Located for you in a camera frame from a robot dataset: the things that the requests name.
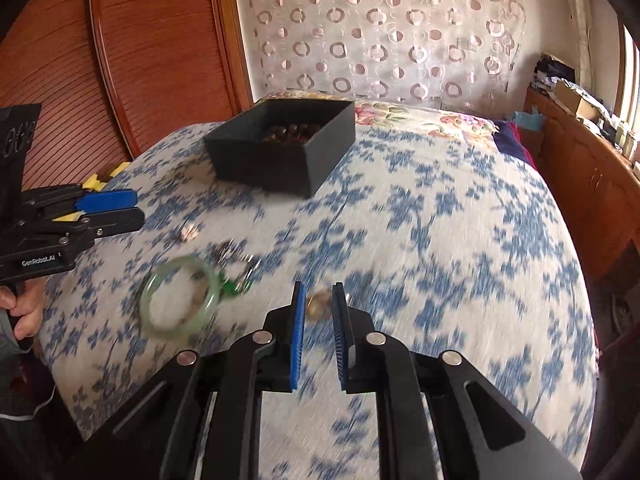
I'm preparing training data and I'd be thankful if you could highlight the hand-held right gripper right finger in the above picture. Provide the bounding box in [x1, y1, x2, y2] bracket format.
[332, 282, 583, 480]

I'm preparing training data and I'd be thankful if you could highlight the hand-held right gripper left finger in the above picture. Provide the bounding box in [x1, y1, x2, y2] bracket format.
[65, 281, 307, 480]

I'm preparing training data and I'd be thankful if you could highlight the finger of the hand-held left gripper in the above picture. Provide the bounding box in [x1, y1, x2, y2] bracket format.
[55, 208, 146, 247]
[50, 185, 139, 217]

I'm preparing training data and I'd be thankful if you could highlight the gold ring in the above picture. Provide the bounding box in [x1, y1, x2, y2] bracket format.
[306, 294, 332, 321]

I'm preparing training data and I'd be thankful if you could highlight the black box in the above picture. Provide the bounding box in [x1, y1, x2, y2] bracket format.
[203, 98, 357, 198]

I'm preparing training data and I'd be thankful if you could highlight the dark brown bead bracelet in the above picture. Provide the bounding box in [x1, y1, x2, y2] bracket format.
[260, 122, 317, 145]

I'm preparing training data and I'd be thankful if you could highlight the person's left hand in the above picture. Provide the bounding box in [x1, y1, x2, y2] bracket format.
[0, 277, 47, 342]

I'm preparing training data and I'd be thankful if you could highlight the green pendant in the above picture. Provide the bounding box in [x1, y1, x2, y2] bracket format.
[221, 279, 253, 302]

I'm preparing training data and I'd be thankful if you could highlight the green jade bangle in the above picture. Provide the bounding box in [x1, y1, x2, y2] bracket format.
[140, 255, 222, 342]

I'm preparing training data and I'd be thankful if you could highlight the person's dark clothing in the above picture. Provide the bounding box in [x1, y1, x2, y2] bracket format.
[0, 310, 57, 428]

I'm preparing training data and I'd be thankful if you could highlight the blue floral blanket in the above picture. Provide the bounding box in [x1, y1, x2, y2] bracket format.
[39, 119, 601, 480]

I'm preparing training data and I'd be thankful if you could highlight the wooden headboard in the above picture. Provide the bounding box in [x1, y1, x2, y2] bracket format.
[0, 0, 253, 181]

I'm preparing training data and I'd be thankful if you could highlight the pink floral quilt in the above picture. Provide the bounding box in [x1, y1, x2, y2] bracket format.
[254, 90, 502, 137]

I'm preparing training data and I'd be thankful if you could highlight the dark purple blanket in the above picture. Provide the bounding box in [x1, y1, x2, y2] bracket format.
[492, 119, 537, 172]

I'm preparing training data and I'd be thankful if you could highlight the light blue bag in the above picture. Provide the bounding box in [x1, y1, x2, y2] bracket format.
[509, 109, 544, 132]

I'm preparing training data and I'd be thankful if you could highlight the wooden cabinet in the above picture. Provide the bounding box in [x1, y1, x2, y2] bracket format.
[522, 86, 640, 282]

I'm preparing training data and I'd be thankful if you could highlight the cardboard box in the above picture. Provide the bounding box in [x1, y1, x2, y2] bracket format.
[554, 79, 602, 122]

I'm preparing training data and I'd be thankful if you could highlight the pile of dark clutter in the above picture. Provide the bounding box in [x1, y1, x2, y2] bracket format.
[532, 52, 577, 94]

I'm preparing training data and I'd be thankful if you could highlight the window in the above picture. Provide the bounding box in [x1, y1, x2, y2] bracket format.
[616, 22, 640, 128]

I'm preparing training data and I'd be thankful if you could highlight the circle patterned wall cloth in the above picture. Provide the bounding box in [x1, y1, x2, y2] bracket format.
[234, 0, 527, 112]

